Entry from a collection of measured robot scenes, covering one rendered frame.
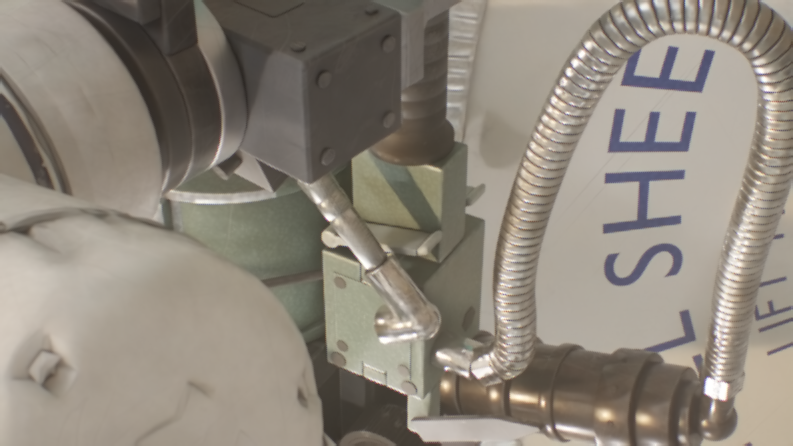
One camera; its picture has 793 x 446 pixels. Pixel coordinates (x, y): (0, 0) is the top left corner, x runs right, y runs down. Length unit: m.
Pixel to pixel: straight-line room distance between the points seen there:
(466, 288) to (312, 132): 0.24
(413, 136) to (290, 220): 0.08
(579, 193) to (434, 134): 0.25
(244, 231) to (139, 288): 0.36
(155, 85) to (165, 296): 0.17
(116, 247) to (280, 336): 0.04
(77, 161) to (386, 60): 0.12
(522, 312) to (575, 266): 0.26
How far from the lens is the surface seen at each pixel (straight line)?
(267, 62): 0.40
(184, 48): 0.40
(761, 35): 0.48
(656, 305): 0.85
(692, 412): 0.66
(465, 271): 0.61
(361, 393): 0.72
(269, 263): 0.60
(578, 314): 0.84
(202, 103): 0.40
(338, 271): 0.60
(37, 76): 0.37
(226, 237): 0.59
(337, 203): 0.55
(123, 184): 0.38
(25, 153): 0.36
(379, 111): 0.43
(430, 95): 0.54
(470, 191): 0.60
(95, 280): 0.22
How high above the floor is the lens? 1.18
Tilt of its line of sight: 10 degrees up
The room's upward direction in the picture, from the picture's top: 114 degrees counter-clockwise
